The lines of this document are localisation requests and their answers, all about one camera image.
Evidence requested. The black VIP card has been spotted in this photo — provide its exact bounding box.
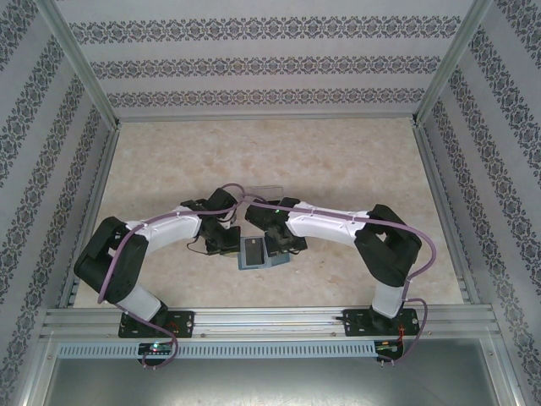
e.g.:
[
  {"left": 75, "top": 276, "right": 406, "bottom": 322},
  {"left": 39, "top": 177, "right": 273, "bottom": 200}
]
[{"left": 243, "top": 237, "right": 265, "bottom": 267}]

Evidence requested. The clear acrylic card stand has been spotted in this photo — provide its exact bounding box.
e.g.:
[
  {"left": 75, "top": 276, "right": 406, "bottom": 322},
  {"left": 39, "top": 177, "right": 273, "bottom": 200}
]
[{"left": 248, "top": 184, "right": 284, "bottom": 202}]

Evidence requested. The teal leather card holder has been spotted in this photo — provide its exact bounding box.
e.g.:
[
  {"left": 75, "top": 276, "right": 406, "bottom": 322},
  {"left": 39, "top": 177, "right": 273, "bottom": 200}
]
[{"left": 235, "top": 235, "right": 292, "bottom": 272}]

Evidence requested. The grey metal panel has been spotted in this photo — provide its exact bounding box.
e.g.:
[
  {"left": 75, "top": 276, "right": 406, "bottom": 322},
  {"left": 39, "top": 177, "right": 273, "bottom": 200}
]
[{"left": 41, "top": 357, "right": 506, "bottom": 406}]

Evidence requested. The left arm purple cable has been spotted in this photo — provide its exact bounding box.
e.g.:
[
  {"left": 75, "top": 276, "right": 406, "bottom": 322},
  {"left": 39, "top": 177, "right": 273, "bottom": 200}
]
[{"left": 97, "top": 182, "right": 254, "bottom": 370}]

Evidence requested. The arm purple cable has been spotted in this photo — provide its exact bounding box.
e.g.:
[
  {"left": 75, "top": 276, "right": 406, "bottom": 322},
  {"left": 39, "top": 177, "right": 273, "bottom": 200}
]
[
  {"left": 97, "top": 182, "right": 254, "bottom": 370},
  {"left": 247, "top": 201, "right": 439, "bottom": 365}
]

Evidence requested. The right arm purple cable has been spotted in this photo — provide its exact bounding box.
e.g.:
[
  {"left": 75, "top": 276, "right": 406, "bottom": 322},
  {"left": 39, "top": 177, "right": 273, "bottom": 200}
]
[{"left": 247, "top": 201, "right": 439, "bottom": 365}]

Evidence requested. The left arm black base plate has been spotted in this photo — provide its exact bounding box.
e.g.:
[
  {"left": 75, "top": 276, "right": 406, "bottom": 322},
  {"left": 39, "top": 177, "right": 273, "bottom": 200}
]
[{"left": 117, "top": 310, "right": 196, "bottom": 339}]

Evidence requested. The aluminium mounting rail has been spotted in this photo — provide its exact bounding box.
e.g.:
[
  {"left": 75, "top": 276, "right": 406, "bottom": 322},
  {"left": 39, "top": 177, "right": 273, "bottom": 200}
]
[{"left": 41, "top": 304, "right": 502, "bottom": 340}]

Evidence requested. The aluminium table edge rail long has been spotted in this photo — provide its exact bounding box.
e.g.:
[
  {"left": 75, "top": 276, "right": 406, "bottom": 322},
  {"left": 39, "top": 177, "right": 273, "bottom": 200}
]
[{"left": 114, "top": 112, "right": 418, "bottom": 124}]

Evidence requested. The slotted grey cable duct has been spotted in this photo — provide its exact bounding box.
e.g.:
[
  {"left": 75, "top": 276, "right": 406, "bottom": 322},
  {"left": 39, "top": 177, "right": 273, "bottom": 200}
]
[{"left": 57, "top": 341, "right": 378, "bottom": 359}]

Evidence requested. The aluminium table side rail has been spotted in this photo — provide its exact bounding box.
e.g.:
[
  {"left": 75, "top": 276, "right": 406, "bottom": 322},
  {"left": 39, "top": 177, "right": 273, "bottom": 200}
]
[
  {"left": 412, "top": 120, "right": 482, "bottom": 305},
  {"left": 58, "top": 124, "right": 123, "bottom": 310}
]

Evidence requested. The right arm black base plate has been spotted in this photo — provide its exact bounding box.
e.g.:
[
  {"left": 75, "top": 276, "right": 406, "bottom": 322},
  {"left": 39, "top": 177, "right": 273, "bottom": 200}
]
[{"left": 342, "top": 307, "right": 423, "bottom": 338}]

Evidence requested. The aluminium upright frame post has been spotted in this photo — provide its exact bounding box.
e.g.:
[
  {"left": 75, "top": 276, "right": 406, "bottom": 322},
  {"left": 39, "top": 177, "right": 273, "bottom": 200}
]
[
  {"left": 32, "top": 0, "right": 123, "bottom": 128},
  {"left": 412, "top": 0, "right": 495, "bottom": 127}
]

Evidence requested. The aluminium lower frame leg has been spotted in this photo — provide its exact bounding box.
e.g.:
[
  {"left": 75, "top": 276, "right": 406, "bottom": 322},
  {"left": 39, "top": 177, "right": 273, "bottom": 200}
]
[
  {"left": 489, "top": 333, "right": 527, "bottom": 406},
  {"left": 19, "top": 333, "right": 58, "bottom": 406}
]

